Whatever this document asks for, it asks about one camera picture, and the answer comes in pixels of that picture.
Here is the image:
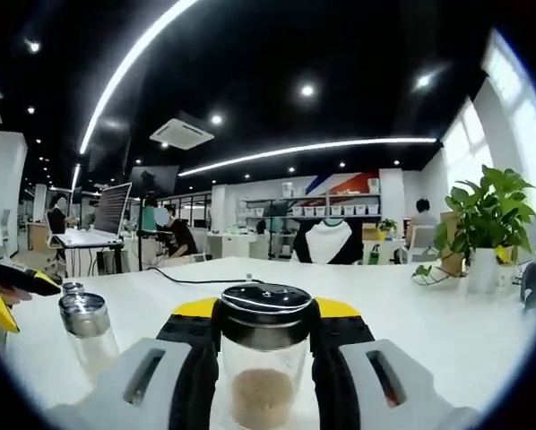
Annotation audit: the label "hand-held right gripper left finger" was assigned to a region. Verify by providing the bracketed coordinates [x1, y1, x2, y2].
[48, 297, 220, 430]

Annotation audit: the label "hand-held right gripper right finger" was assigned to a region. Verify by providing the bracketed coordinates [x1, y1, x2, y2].
[311, 297, 480, 430]

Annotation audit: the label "tall seasoning bottle pale powder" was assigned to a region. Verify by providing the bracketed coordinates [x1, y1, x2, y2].
[57, 293, 121, 384]

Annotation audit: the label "tall seasoning bottle brown powder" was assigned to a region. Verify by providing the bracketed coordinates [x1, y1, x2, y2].
[217, 282, 322, 426]

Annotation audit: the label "open laptop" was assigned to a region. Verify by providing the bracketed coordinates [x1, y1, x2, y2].
[92, 181, 134, 237]

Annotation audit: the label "black and white shirt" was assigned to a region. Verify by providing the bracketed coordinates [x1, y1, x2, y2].
[290, 218, 367, 266]

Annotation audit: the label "white mesh office chair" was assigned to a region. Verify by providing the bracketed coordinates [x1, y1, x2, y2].
[403, 225, 438, 264]

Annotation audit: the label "small plant yellow pot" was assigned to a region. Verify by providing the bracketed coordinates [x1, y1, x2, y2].
[376, 217, 399, 242]

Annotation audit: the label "shelf rack with white bins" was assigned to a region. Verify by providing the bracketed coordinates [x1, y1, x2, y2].
[237, 177, 382, 221]

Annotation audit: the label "brown paper bag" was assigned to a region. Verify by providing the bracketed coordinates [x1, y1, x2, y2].
[437, 210, 465, 272]

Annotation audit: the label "curved ceiling light strip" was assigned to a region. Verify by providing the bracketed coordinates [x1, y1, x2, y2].
[78, 0, 193, 156]
[177, 137, 438, 177]

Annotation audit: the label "green plant in white pot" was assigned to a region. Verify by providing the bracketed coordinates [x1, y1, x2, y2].
[411, 164, 536, 296]

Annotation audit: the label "ceiling air conditioner unit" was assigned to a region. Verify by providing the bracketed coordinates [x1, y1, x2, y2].
[149, 116, 216, 151]

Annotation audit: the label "wide window white blinds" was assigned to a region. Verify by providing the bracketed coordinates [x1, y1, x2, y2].
[481, 29, 536, 151]

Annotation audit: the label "black power cable with plug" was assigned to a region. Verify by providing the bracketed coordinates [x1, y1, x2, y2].
[147, 266, 265, 285]

